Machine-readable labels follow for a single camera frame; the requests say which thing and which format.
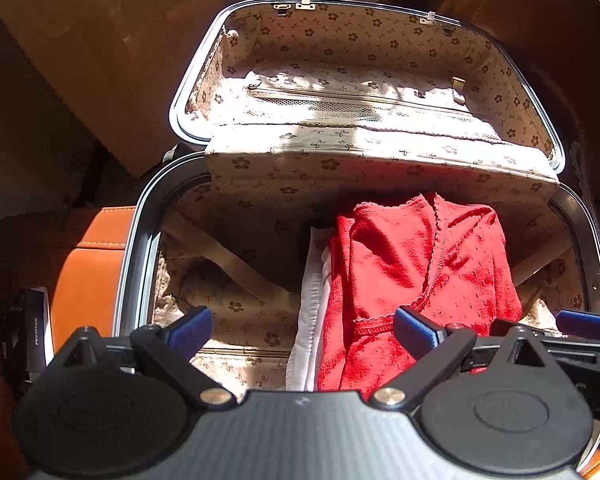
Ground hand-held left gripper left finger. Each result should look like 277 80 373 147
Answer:
55 306 237 409

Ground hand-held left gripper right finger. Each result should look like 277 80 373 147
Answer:
369 306 567 409

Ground brown leather sofa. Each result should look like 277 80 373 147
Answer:
379 0 600 211

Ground white folded cloth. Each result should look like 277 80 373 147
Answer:
286 226 337 393

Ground red knit sweater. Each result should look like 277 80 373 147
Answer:
317 191 524 394

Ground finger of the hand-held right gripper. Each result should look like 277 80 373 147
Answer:
555 309 600 342
489 317 600 364

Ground silver suitcase floral lining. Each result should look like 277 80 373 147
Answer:
124 0 600 480

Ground orange leather stool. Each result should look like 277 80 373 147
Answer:
49 205 137 357

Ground black printed box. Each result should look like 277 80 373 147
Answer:
0 286 49 383

